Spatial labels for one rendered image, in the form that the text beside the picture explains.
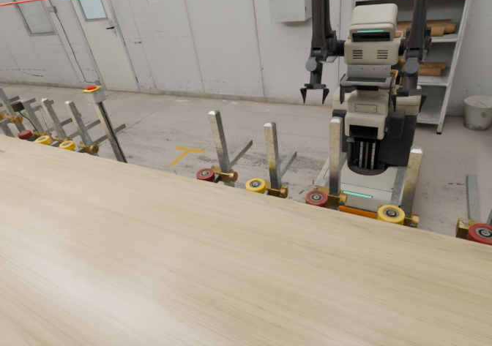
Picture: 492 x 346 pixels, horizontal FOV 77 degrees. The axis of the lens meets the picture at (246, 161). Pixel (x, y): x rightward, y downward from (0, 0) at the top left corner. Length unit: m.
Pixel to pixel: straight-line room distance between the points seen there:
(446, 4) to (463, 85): 0.80
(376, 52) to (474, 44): 1.96
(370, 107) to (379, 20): 0.48
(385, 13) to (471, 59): 2.07
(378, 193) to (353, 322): 1.43
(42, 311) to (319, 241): 0.84
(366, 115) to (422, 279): 1.18
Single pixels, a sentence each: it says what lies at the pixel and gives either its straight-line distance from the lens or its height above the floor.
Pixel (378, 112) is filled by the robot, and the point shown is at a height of 0.82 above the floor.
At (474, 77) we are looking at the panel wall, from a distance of 3.81.
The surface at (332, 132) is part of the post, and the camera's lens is 1.09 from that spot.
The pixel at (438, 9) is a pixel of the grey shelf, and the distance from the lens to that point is 3.62.
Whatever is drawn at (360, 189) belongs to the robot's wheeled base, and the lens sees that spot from 2.22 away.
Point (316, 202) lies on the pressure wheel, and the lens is 1.14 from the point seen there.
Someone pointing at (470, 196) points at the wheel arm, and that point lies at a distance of 1.40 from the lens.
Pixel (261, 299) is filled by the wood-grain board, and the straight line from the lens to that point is 0.90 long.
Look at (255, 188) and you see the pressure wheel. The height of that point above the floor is 0.91.
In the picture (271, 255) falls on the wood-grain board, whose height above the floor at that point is 0.90.
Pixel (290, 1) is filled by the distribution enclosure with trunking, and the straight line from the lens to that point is 3.63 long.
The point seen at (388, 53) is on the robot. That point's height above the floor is 1.16.
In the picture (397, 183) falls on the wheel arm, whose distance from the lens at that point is 1.40.
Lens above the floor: 1.66
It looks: 33 degrees down
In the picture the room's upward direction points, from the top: 9 degrees counter-clockwise
